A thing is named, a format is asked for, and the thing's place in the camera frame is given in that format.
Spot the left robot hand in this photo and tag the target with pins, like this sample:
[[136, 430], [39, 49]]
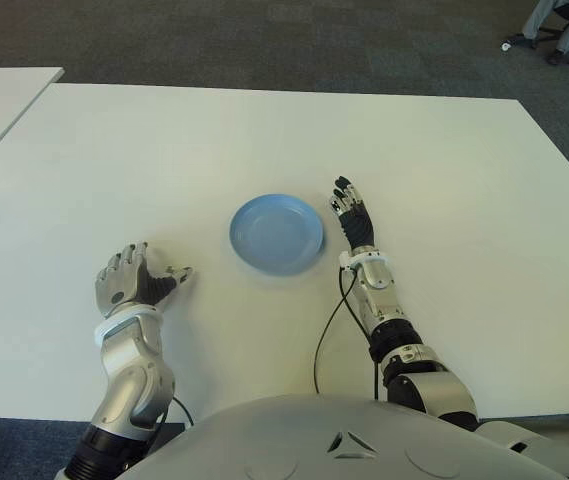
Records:
[[116, 285]]

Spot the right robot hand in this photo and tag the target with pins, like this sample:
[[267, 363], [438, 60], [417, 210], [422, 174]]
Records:
[[359, 227]]

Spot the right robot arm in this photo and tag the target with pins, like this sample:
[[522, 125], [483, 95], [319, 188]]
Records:
[[384, 300]]

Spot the blue round plate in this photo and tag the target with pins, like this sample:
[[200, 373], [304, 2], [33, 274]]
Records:
[[276, 232]]

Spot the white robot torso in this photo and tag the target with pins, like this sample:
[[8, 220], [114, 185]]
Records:
[[314, 440]]

